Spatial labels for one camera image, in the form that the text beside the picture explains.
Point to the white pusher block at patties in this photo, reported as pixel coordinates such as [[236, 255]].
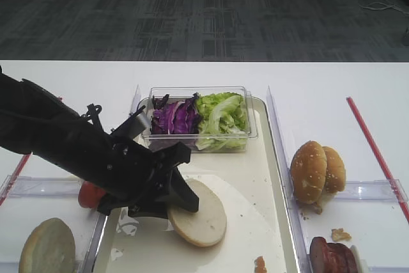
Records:
[[360, 263]]

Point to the sesame bun top front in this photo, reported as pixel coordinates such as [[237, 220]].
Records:
[[308, 170]]

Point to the tomato slice front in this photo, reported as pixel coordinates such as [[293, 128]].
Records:
[[90, 195]]

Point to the clear rail along tray right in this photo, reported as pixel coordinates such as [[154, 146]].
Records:
[[300, 252]]

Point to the sesame bun top rear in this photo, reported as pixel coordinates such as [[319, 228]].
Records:
[[335, 177]]

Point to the clear plastic salad container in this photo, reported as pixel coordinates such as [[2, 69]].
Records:
[[157, 142]]

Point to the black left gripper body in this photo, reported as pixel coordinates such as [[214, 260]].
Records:
[[142, 185]]

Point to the red divider strip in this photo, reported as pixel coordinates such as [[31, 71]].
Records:
[[15, 165], [381, 161]]

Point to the clear rail along tray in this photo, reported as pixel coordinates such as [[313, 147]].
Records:
[[300, 252], [98, 232]]

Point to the meat patty slice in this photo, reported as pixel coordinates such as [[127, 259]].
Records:
[[319, 255], [352, 266], [337, 260]]

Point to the purple cabbage leaves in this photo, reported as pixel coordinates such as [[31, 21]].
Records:
[[180, 117]]

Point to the clear cross rail left side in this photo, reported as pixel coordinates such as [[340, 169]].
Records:
[[30, 187]]

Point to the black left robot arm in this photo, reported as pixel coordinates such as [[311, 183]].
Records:
[[35, 121]]

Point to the meat patty inner slice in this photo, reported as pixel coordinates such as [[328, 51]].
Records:
[[352, 266]]

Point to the meat patty outer slice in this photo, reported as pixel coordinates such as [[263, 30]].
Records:
[[319, 255]]

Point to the right red divider strip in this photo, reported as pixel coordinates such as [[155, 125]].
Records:
[[381, 161]]

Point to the fried crumb on table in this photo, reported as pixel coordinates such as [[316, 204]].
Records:
[[338, 234]]

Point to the clear rail along tray left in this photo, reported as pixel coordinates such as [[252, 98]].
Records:
[[98, 232]]

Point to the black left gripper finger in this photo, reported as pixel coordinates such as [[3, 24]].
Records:
[[180, 194]]

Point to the white metal serving tray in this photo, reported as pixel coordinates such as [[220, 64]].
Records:
[[241, 224]]

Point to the green lettuce leaves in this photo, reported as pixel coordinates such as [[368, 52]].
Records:
[[223, 124]]

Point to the meat patty middle slice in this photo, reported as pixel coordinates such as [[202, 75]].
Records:
[[337, 260]]

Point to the clear cross rail at buns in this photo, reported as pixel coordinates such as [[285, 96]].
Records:
[[389, 191]]

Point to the left red divider strip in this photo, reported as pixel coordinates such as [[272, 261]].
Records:
[[15, 165]]

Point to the bun bottom slice in rack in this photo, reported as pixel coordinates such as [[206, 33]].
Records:
[[49, 248]]

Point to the sesame bun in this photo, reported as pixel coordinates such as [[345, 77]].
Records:
[[308, 170], [335, 177]]

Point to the fried crumb on tray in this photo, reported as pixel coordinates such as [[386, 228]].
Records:
[[259, 265]]

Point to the bun slice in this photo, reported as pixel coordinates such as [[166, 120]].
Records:
[[49, 248], [205, 228]]

